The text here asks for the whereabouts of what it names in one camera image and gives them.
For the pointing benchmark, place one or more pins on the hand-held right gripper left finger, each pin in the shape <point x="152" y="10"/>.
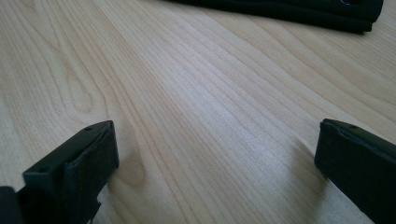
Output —
<point x="71" y="174"/>

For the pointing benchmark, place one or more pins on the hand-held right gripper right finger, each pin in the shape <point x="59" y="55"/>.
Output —
<point x="361" y="161"/>

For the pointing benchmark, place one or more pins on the black glove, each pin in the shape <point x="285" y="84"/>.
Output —
<point x="280" y="6"/>

